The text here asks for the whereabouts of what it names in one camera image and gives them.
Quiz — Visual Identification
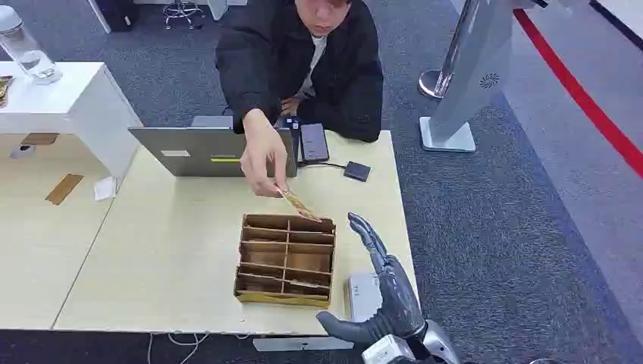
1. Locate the brown cardboard strip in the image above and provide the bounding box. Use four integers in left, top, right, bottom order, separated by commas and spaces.
44, 173, 85, 206

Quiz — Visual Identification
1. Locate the chrome stanchion post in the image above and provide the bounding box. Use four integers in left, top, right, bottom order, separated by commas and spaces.
418, 30, 471, 100

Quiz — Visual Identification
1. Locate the wooden divided card box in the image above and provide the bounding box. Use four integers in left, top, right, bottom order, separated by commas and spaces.
233, 213, 337, 309

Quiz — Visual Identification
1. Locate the grey laptop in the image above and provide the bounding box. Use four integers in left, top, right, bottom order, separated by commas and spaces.
127, 115, 299, 179

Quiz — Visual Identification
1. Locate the white shelf unit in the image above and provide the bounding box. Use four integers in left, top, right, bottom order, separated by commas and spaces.
0, 61, 145, 186

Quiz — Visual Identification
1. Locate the brown cardboard piece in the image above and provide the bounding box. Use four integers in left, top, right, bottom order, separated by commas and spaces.
20, 132, 60, 146

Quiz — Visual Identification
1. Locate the small dark adapter box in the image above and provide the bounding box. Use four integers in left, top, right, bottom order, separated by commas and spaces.
343, 160, 373, 184

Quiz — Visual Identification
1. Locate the white cable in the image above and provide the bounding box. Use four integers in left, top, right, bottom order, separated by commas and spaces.
146, 333, 252, 364

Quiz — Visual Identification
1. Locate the red floor tape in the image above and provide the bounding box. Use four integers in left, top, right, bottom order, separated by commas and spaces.
513, 8, 643, 180

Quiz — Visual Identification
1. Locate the grey floor stand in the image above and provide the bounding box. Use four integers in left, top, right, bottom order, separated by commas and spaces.
419, 0, 538, 154

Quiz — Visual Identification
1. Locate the clear water bottle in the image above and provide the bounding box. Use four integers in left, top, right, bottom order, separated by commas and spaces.
0, 4, 64, 86

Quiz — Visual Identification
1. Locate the chrome chair base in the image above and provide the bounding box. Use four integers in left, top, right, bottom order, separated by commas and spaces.
162, 0, 206, 30

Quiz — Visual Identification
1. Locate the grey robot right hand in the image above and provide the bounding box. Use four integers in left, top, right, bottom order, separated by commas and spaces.
316, 212, 428, 346

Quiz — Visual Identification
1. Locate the black cable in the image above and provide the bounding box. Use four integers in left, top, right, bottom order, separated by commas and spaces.
297, 160, 347, 170

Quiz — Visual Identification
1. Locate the gold patterned card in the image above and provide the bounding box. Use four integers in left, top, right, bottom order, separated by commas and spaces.
276, 187, 324, 224

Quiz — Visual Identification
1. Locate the white paper slip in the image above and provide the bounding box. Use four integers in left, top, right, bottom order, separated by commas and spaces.
93, 175, 118, 202

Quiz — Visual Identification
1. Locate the dark smartphone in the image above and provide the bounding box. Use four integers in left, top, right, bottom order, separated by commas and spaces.
300, 123, 331, 164

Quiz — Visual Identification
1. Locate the white flat device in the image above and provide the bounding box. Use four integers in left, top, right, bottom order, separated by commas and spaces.
347, 272, 384, 324

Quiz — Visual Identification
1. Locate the person's left hand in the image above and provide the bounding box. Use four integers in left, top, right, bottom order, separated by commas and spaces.
280, 96, 303, 118

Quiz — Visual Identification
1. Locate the gold patterned item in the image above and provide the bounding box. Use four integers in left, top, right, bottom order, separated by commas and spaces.
0, 75, 15, 109

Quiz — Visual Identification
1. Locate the person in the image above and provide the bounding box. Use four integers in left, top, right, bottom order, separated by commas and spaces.
215, 0, 384, 144

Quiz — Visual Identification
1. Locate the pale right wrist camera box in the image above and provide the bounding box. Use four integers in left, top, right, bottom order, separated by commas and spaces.
361, 334, 417, 364

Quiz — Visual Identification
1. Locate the person's right hand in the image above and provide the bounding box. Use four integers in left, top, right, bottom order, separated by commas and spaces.
239, 108, 290, 199

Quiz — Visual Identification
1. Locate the white bar under desk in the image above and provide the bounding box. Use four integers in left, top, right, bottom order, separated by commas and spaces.
252, 336, 355, 353

